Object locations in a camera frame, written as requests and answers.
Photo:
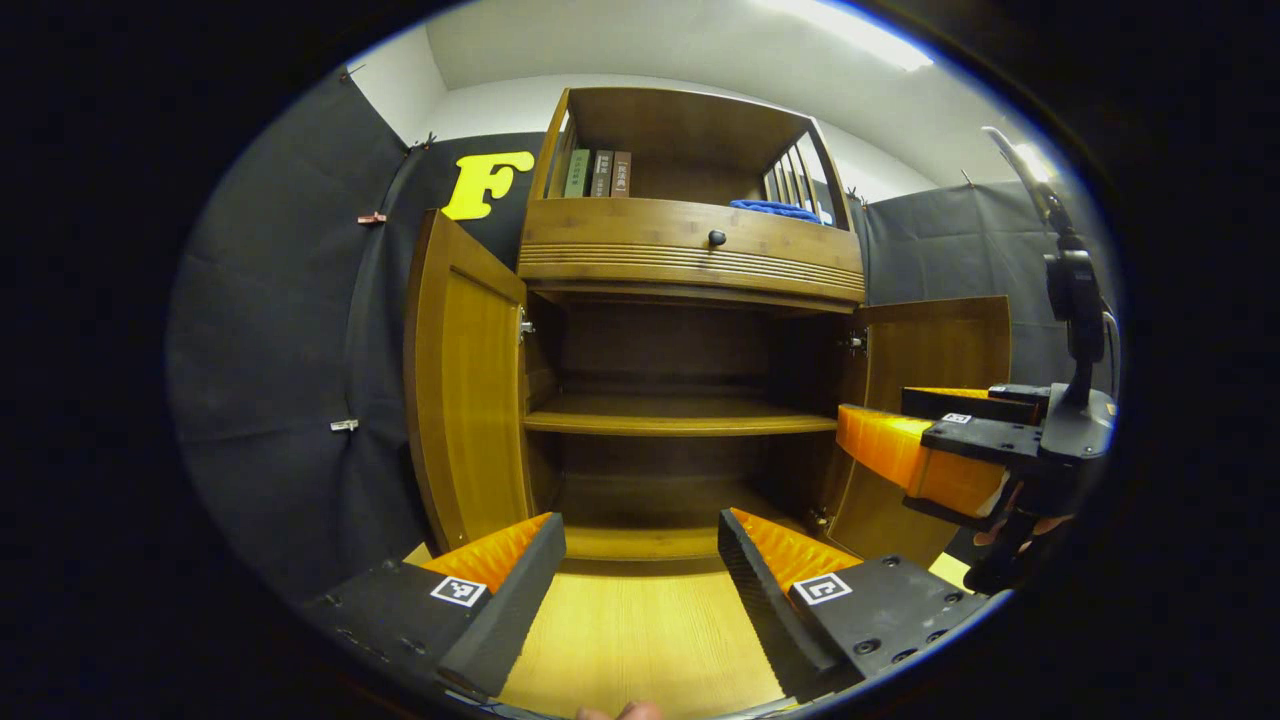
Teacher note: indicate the black backdrop cloth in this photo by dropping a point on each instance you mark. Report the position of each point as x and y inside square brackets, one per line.
[280, 330]

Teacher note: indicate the wooden double-door shoe cabinet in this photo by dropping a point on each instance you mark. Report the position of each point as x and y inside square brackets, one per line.
[680, 130]

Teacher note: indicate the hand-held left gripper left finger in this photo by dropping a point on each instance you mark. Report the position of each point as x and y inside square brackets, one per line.
[510, 610]

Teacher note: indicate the grey book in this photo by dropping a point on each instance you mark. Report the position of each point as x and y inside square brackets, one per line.
[601, 173]

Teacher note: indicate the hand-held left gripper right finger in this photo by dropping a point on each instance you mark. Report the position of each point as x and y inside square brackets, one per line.
[770, 610]

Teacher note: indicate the wooden cabinet shelf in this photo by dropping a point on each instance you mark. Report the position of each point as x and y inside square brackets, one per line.
[680, 420]

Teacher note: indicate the brown book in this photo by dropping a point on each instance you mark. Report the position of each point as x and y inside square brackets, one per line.
[621, 173]

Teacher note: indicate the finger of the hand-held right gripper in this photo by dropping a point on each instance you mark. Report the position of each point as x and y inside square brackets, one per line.
[985, 442]
[970, 403]

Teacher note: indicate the wooden cabinet drawer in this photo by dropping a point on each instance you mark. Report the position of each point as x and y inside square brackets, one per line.
[620, 235]

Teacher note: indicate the small ceiling light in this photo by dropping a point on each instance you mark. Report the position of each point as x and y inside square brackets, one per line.
[1033, 162]

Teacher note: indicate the blue towel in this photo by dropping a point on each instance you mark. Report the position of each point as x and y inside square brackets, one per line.
[775, 210]

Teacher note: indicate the metal door hinge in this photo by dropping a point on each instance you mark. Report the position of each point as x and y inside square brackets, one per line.
[853, 342]
[819, 518]
[526, 325]

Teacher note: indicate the green book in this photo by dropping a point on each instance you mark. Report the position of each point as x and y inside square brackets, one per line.
[577, 173]

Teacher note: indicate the wooden shoe cabinet door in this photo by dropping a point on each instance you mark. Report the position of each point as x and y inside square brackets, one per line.
[470, 400]
[940, 350]

